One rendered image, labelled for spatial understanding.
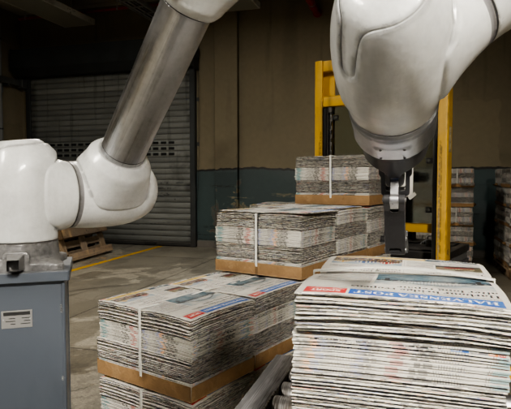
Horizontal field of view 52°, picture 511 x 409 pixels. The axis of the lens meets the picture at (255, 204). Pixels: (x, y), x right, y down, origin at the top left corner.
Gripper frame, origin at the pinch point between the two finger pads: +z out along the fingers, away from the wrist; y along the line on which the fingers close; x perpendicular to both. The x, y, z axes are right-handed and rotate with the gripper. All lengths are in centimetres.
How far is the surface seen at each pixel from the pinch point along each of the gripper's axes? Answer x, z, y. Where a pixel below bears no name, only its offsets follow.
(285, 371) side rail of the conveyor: -22.4, 36.3, 21.3
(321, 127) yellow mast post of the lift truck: -49, 183, -128
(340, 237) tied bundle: -26, 125, -41
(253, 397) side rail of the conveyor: -24.8, 23.9, 27.5
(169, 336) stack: -60, 59, 13
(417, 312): 2.8, -0.6, 15.8
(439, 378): 5.7, 3.7, 23.4
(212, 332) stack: -50, 64, 10
